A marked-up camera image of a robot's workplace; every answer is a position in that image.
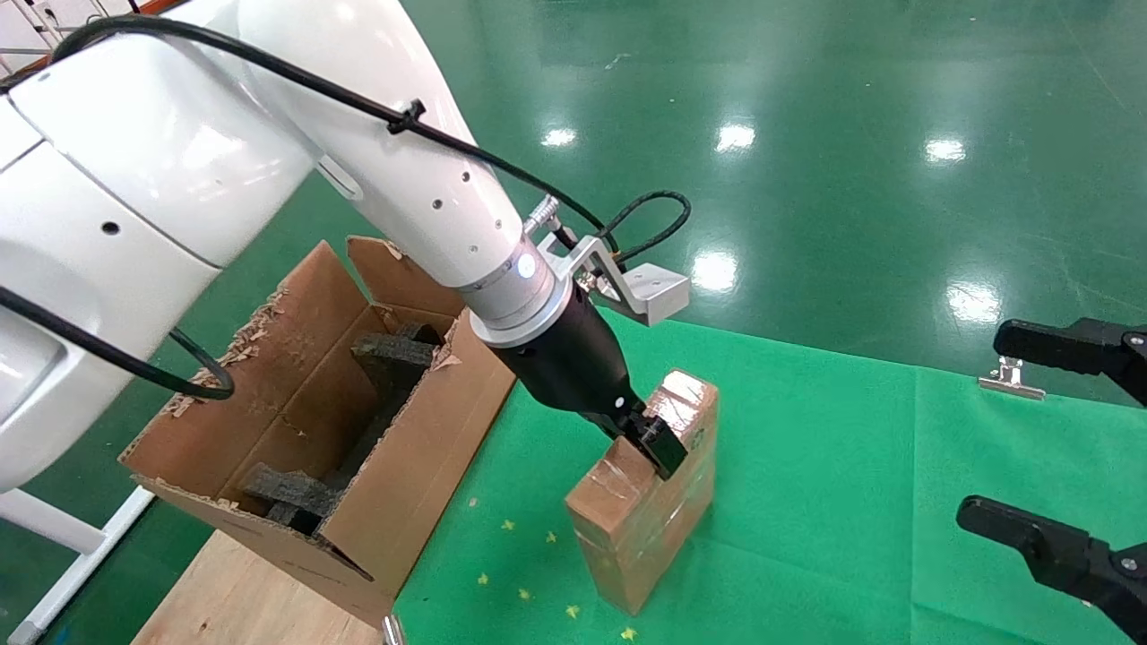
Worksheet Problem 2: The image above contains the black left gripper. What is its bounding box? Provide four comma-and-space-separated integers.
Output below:
488, 287, 689, 480

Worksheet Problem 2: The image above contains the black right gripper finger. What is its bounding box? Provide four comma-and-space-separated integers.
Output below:
955, 495, 1147, 641
993, 317, 1147, 406

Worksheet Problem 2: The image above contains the small taped cardboard box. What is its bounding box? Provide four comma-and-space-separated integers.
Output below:
565, 369, 720, 617

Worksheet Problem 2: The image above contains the large open torn carton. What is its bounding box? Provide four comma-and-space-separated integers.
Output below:
119, 235, 519, 628

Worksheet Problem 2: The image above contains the green cloth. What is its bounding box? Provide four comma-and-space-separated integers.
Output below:
394, 309, 1147, 645

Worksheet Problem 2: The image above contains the black foam insert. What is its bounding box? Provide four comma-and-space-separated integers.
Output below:
240, 321, 444, 538

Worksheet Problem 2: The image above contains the white pipe rack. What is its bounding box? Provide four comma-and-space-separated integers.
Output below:
0, 0, 99, 77

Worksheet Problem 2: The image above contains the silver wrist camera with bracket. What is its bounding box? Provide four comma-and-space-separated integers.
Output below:
524, 195, 691, 326

